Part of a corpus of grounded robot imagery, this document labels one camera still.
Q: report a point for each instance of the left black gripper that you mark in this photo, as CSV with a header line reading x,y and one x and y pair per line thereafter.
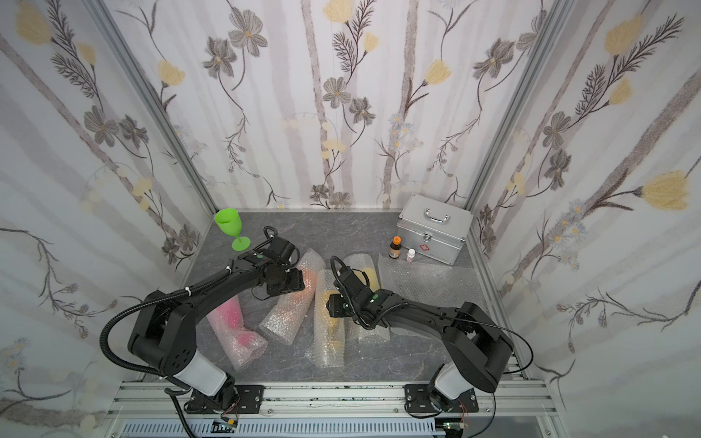
x,y
287,280

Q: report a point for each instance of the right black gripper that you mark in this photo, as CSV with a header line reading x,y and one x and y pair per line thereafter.
x,y
338,305

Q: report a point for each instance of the yellow glass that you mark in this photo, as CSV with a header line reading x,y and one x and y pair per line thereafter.
x,y
364,268

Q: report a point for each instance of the green plastic wine glass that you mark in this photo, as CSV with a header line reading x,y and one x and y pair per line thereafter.
x,y
229,222

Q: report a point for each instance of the clear bubble wrap sheet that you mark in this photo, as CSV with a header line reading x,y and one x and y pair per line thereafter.
x,y
434,285

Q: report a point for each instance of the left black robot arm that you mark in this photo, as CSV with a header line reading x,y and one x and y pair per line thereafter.
x,y
164,335

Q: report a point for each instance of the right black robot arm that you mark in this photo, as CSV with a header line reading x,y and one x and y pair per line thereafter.
x,y
479,349

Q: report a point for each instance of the amber glass in bubble wrap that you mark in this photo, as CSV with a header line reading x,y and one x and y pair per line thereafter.
x,y
329,333

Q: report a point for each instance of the orange glass in bubble wrap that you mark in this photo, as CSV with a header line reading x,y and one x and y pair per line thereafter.
x,y
283,322

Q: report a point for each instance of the pink glass in bubble wrap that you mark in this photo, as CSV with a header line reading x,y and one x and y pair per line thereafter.
x,y
241,345

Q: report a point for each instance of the brown bottle orange cap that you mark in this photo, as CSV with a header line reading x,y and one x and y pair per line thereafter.
x,y
395,247

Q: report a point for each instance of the small white bottle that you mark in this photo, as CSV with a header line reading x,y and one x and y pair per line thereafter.
x,y
411,255

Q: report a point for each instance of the silver aluminium case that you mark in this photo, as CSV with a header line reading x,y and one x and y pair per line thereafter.
x,y
434,229

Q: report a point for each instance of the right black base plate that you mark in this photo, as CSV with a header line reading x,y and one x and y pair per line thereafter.
x,y
424,399

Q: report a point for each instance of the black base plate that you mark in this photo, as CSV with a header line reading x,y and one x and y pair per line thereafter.
x,y
249,398
424,399

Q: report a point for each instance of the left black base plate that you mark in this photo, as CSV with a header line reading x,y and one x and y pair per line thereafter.
x,y
249,398

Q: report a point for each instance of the white slotted cable duct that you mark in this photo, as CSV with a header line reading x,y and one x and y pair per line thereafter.
x,y
328,427

